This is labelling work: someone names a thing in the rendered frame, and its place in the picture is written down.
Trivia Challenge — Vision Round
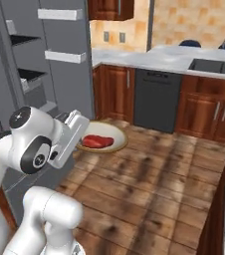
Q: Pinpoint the dark wood sink cupboard run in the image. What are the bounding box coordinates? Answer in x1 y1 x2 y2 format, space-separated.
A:
174 75 225 149

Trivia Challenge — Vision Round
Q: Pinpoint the grey fridge door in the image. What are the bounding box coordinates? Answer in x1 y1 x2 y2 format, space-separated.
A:
38 0 96 122

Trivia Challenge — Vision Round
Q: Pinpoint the grey fridge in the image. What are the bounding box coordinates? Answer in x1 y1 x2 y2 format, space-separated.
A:
0 0 77 227

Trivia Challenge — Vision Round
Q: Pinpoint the red raw steak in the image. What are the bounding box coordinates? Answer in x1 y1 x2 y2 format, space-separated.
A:
81 133 114 149

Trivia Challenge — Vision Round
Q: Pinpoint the dark wood island cupboard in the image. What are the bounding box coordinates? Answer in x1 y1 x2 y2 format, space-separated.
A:
196 161 225 255

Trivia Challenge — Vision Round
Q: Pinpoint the dark wood cupboard door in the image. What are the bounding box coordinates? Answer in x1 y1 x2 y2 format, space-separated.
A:
92 64 136 125

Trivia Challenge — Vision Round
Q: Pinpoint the dark wood wall cupboard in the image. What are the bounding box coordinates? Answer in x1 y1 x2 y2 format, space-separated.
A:
87 0 135 22

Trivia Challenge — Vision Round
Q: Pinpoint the dark sink basin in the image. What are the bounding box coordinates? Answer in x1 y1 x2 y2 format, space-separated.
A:
187 58 225 76

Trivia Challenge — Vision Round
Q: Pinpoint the white bowl with gold rim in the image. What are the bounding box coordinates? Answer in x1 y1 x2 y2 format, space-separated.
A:
76 121 129 154

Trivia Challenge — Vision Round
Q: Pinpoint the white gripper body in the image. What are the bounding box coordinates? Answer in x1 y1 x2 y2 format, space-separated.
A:
48 110 91 169

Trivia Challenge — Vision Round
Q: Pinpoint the white fridge door shelf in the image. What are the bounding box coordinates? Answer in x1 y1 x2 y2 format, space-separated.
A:
37 8 86 22
44 49 88 65

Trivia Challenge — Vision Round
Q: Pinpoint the dark grey dishwasher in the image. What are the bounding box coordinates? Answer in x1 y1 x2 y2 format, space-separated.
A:
132 68 184 134

